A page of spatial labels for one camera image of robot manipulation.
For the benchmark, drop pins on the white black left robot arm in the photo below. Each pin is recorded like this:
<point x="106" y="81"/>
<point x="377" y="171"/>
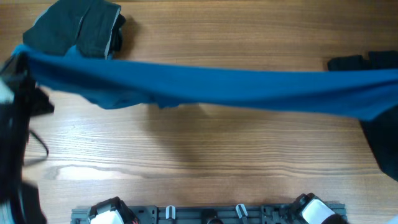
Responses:
<point x="21" y="100"/>

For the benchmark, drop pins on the blue polo shirt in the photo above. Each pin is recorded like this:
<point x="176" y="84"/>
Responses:
<point x="115" y="84"/>

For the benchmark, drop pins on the folded black garment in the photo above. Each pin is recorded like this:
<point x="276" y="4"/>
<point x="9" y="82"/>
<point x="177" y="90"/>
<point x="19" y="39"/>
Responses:
<point x="90" y="27"/>

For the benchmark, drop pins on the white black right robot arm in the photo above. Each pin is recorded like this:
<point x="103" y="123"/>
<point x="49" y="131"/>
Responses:
<point x="380" y="133"/>

